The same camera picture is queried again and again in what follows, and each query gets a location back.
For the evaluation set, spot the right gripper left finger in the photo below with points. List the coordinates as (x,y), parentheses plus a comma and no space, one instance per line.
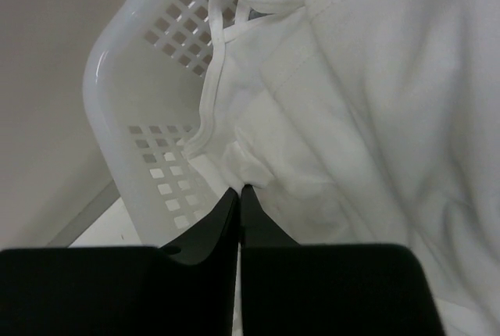
(185,287)

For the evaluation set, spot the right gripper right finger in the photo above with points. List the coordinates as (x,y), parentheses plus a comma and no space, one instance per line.
(356,289)

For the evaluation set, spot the white tank top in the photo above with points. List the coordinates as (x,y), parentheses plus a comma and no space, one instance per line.
(365,121)

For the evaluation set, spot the white plastic basket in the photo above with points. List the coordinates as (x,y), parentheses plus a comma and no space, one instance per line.
(142,88)

